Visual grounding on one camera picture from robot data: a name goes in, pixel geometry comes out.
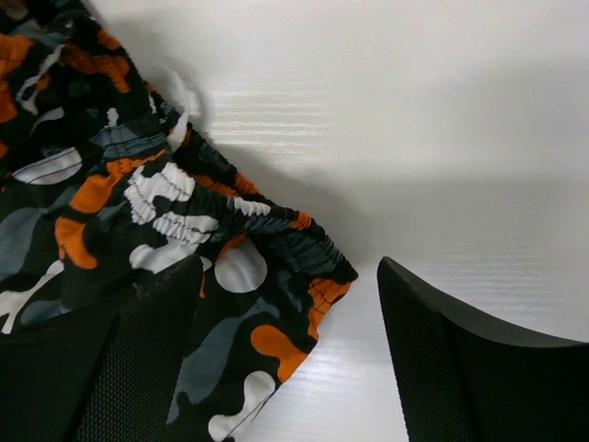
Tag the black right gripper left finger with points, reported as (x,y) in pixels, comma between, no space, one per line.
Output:
(105,372)

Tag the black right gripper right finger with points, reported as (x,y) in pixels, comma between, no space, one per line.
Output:
(465,375)

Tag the orange camouflage shorts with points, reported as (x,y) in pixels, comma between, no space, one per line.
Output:
(105,185)

